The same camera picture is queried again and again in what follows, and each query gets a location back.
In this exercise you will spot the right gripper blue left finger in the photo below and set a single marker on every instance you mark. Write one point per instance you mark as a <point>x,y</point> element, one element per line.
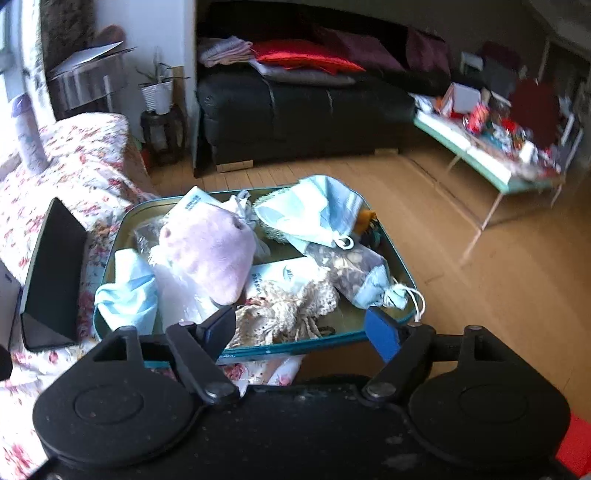
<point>214,334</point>

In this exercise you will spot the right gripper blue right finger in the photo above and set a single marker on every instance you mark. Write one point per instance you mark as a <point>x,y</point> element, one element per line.
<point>383,333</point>

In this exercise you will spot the clear bag of cotton pads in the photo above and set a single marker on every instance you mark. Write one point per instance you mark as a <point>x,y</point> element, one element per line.
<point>179,298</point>

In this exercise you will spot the potpourri sachet bag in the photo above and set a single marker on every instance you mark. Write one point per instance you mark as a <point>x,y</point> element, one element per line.
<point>363,276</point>

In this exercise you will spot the beige crochet doily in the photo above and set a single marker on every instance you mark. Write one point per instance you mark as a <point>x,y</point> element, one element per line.
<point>280,317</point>

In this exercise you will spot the pink cloth pouch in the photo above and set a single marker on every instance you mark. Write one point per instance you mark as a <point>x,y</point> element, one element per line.
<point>210,245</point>

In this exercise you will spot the light blue face mask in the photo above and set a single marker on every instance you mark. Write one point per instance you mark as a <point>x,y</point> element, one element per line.
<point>132,299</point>

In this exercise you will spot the white tissue packet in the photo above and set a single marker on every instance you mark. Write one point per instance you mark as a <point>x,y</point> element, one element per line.
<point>289,275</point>

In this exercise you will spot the navy orange fabric bundle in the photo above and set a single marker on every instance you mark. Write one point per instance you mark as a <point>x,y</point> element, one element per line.
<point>368,229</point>

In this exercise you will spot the green fluffy sponge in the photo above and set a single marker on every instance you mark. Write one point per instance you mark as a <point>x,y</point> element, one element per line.
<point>271,209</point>

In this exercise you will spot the blue Tempo tissue pack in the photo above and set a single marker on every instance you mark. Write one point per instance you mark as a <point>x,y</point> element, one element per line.
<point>10,295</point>

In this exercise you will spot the teal metal tin box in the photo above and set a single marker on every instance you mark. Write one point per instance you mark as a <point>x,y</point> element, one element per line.
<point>344,326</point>

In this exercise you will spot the black triangular stand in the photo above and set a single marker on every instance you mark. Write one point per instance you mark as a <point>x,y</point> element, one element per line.
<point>49,304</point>

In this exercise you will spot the floral tablecloth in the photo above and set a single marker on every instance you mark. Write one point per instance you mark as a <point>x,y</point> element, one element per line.
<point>96,171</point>

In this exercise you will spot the black sofa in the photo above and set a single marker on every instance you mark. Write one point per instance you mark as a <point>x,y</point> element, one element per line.
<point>249,113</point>

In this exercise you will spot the cluttered green coffee table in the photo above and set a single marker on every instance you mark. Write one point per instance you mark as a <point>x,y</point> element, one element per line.
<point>483,137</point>

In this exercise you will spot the potted plant white pot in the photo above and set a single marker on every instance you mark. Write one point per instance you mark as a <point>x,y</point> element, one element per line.
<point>157,84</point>

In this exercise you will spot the purple thermos bottle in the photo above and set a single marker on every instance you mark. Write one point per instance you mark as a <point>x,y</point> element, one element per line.
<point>30,146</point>

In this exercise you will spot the folded striped cloth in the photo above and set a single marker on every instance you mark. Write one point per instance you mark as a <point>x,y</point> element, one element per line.
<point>227,51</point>

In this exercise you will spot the dark maroon cushion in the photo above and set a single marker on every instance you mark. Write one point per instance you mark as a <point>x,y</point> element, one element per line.
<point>364,50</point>

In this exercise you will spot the wooden side shelf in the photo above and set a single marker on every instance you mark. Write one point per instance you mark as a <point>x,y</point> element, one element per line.
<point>89,80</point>

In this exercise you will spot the red cushion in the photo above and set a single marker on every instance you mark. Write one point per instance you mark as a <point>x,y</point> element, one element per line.
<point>292,54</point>

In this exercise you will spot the patterned curtain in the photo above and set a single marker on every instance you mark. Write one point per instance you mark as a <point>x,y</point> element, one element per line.
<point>33,63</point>

